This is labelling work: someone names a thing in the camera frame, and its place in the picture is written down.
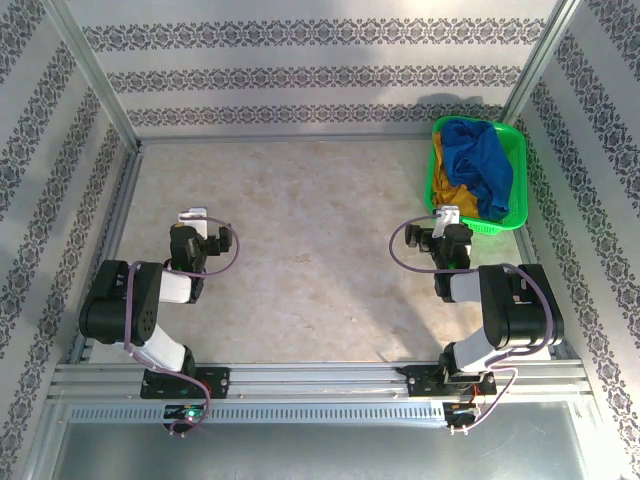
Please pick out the yellow cloth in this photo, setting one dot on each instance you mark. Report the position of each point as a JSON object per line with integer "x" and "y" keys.
{"x": 447, "y": 192}

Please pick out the blue t-shirt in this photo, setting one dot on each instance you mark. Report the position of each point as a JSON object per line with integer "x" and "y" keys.
{"x": 480, "y": 160}

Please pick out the green plastic basket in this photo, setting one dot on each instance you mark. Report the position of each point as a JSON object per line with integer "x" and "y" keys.
{"x": 515, "y": 145}

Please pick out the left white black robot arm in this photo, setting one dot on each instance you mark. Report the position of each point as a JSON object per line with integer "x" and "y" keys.
{"x": 120, "y": 310}

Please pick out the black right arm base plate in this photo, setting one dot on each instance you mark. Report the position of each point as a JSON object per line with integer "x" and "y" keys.
{"x": 420, "y": 382}

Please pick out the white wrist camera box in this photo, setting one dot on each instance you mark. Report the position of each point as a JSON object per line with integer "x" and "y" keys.
{"x": 195, "y": 215}
{"x": 447, "y": 217}

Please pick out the grey sheet metal panel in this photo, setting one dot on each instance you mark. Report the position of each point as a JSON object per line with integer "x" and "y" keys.
{"x": 320, "y": 450}

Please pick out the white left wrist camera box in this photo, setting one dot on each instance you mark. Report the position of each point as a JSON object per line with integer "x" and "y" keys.
{"x": 195, "y": 215}

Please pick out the long aluminium mounting rail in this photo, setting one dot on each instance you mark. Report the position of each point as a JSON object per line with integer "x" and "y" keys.
{"x": 320, "y": 380}

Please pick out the slanted aluminium frame post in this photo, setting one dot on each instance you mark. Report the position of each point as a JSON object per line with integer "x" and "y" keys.
{"x": 540, "y": 55}
{"x": 90, "y": 70}

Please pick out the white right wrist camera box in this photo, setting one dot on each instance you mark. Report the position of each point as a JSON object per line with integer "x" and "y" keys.
{"x": 447, "y": 217}

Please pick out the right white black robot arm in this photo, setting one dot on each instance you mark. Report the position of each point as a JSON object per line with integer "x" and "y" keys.
{"x": 525, "y": 320}

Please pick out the aluminium back rail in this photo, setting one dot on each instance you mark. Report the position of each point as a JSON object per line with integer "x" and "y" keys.
{"x": 280, "y": 137}

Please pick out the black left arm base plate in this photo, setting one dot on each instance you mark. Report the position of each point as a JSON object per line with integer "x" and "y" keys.
{"x": 220, "y": 382}

